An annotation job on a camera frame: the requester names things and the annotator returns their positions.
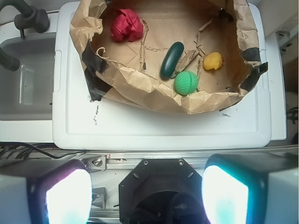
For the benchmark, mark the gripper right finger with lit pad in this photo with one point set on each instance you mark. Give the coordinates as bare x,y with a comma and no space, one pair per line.
255,188

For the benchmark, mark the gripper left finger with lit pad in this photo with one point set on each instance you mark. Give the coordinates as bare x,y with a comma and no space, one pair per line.
44,191

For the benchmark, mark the brown wood chip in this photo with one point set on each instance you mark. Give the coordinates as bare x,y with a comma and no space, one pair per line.
184,62

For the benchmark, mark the white plastic bin lid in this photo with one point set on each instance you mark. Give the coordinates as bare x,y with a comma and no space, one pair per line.
80,123

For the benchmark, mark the clear plastic storage tub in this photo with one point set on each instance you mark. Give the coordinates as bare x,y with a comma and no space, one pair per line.
26,94

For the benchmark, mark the green dimpled rubber ball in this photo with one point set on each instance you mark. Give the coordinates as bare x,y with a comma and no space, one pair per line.
186,82

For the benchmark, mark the yellow rubber duck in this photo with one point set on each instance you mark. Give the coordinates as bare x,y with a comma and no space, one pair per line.
213,61

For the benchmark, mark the crumpled brown paper bag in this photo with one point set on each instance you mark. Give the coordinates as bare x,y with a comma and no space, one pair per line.
129,72

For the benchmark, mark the dark green toy cucumber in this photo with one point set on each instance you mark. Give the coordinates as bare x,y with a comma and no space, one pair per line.
170,60

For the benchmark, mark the crumpled red paper ball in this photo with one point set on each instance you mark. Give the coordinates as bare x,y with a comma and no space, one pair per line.
127,25

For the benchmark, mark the metal corner bracket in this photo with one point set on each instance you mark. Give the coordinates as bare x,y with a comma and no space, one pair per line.
95,164

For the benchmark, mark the aluminium extrusion rail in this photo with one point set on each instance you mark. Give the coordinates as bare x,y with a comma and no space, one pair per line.
128,159

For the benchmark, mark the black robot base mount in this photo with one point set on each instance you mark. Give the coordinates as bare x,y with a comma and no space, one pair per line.
162,191

